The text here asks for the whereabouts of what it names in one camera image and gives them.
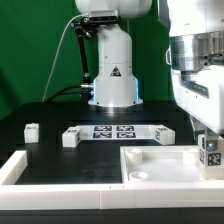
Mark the white square tabletop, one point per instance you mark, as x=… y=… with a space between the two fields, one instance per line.
x=165 y=164

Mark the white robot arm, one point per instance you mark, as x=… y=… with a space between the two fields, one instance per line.
x=195 y=55

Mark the white U-shaped obstacle fence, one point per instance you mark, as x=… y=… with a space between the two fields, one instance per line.
x=143 y=194

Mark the white marker sheet with tags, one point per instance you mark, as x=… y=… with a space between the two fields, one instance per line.
x=116 y=132

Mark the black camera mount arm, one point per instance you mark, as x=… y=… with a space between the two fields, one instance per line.
x=81 y=34

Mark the grey depth camera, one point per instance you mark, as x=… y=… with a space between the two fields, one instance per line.
x=102 y=17

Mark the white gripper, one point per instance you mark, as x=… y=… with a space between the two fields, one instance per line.
x=203 y=98

